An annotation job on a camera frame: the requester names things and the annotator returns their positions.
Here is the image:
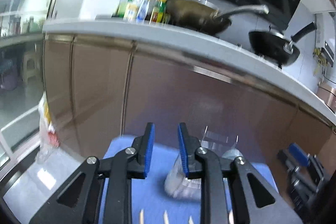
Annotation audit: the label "plastic bag on floor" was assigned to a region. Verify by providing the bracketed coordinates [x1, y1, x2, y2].
[35, 92, 60, 164]

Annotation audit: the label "black wok with lid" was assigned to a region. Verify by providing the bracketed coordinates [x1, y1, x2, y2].
[248, 22, 317, 68]

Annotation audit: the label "glass sliding door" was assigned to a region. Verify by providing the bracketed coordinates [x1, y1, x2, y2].
[1, 0, 52, 168]

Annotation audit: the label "blue terry towel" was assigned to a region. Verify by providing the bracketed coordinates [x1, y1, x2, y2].
[98, 135, 278, 223]

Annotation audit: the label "dark sauce bottle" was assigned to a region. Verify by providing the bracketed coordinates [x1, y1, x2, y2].
[150, 0, 167, 23]

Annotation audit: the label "bronze wok with lid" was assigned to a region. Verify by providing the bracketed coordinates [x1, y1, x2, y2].
[166, 0, 269, 36]

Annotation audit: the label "white gas water heater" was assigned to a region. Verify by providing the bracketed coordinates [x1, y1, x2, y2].
[315, 12, 335, 67]

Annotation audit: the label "pink rice cooker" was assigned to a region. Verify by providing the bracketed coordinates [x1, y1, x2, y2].
[317, 82, 336, 113]

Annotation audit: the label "plastic stool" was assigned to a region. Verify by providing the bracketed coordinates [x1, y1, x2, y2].
[22, 51, 42, 85]

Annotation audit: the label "white blue bottle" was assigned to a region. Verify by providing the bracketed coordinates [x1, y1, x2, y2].
[123, 0, 149, 22]

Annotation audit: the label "clear utensil holder wire rack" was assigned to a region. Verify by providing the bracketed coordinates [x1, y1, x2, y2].
[164, 127, 243, 201]

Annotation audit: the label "brown lower cabinets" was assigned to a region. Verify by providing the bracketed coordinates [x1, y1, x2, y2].
[41, 32, 336, 177]

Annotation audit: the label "wooden chopstick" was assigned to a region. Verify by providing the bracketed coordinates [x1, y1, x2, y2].
[188, 216, 194, 224]
[163, 210, 169, 224]
[228, 210, 234, 224]
[139, 209, 144, 224]

